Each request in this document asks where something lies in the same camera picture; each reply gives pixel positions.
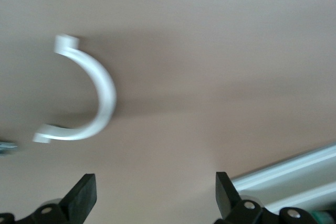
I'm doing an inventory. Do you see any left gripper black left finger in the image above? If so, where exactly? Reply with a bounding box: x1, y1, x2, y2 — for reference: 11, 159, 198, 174
0, 173, 97, 224

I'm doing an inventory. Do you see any small silver metal switch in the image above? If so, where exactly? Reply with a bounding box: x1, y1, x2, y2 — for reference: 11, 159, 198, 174
0, 141, 18, 158

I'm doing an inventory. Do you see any white plastic drawer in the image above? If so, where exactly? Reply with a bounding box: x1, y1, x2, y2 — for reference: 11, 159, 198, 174
233, 149, 336, 196
264, 179, 336, 216

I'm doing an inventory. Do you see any white curved plastic clip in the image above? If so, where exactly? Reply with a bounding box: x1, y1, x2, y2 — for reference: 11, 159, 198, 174
33, 34, 118, 144

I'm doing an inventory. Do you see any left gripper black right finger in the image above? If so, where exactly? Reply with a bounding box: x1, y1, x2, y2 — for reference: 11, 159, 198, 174
214, 170, 325, 224

